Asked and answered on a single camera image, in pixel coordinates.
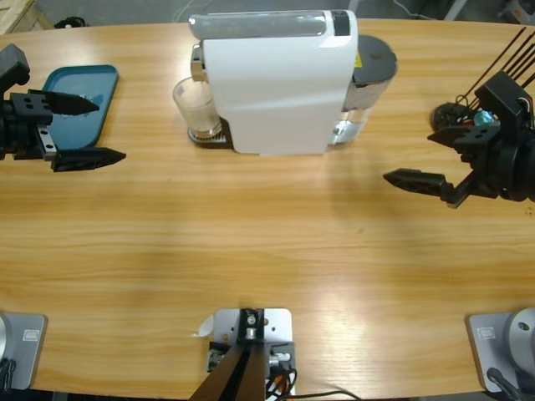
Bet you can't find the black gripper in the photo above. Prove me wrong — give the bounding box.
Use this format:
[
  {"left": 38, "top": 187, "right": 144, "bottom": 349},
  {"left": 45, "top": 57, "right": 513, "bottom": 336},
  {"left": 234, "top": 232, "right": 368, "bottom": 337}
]
[
  {"left": 382, "top": 124, "right": 509, "bottom": 210},
  {"left": 0, "top": 89, "right": 127, "bottom": 173}
]

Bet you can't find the clear glass cup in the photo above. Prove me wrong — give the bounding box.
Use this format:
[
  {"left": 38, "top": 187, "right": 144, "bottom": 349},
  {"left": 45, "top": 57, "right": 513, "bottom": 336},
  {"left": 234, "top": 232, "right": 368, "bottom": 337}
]
[{"left": 172, "top": 77, "right": 222, "bottom": 141}]

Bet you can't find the chrome coffee machine lever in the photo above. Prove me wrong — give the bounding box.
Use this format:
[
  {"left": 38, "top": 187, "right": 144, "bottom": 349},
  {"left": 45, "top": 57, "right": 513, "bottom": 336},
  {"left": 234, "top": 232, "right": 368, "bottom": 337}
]
[{"left": 187, "top": 11, "right": 335, "bottom": 41}]

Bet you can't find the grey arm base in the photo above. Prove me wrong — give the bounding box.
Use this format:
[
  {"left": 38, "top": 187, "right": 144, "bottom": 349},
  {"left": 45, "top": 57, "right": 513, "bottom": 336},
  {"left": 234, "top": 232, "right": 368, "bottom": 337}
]
[
  {"left": 0, "top": 312, "right": 48, "bottom": 390},
  {"left": 466, "top": 307, "right": 535, "bottom": 393}
]

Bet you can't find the white capsule coffee machine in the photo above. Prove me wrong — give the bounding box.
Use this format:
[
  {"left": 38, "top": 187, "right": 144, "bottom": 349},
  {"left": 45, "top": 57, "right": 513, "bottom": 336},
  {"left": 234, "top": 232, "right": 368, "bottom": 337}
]
[{"left": 186, "top": 8, "right": 359, "bottom": 158}]

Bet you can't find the teal plastic tray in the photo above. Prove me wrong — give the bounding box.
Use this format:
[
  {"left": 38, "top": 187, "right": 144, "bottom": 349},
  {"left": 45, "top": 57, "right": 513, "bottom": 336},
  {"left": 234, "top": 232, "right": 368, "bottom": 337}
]
[{"left": 41, "top": 64, "right": 120, "bottom": 152}]

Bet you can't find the black capsule holder with rods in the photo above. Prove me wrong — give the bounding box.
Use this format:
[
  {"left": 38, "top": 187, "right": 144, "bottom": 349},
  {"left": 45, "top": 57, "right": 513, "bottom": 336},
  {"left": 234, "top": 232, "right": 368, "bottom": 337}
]
[{"left": 431, "top": 27, "right": 535, "bottom": 131}]

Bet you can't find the black floor object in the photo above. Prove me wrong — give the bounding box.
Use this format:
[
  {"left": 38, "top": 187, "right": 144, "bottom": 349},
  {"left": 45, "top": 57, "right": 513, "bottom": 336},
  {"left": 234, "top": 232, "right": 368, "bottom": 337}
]
[{"left": 53, "top": 16, "right": 91, "bottom": 30}]

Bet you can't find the metal drip tray grate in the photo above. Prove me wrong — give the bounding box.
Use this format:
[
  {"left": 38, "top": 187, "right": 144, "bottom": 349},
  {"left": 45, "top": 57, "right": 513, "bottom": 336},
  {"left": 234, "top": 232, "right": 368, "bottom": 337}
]
[{"left": 187, "top": 124, "right": 233, "bottom": 148}]

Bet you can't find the white mounting block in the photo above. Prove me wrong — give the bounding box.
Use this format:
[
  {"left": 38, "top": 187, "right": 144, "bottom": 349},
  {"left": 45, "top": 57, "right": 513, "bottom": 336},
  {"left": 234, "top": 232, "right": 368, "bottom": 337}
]
[{"left": 207, "top": 307, "right": 298, "bottom": 398}]

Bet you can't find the white tape scrap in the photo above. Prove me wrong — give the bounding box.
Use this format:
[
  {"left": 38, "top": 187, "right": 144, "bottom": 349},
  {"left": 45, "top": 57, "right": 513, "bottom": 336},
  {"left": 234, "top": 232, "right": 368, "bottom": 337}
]
[{"left": 191, "top": 315, "right": 215, "bottom": 338}]

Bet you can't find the white frame leg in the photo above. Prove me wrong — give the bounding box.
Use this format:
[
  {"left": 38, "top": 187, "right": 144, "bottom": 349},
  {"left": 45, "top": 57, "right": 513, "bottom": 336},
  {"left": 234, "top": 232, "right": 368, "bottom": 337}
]
[{"left": 442, "top": 0, "right": 469, "bottom": 21}]

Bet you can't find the black base cable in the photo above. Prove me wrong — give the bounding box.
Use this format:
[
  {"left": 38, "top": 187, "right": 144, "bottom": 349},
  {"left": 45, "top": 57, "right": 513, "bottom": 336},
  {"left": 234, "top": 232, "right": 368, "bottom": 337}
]
[
  {"left": 0, "top": 358, "right": 17, "bottom": 390},
  {"left": 487, "top": 367, "right": 523, "bottom": 401}
]

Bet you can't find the orange and white cable bundle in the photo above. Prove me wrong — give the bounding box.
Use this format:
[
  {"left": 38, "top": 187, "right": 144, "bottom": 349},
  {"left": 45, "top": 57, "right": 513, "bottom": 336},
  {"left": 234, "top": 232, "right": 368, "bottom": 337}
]
[{"left": 265, "top": 367, "right": 298, "bottom": 398}]

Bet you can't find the dark camera post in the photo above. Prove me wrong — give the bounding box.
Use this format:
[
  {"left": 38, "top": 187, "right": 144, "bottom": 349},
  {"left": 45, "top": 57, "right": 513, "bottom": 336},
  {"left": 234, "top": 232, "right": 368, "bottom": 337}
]
[{"left": 187, "top": 307, "right": 268, "bottom": 401}]

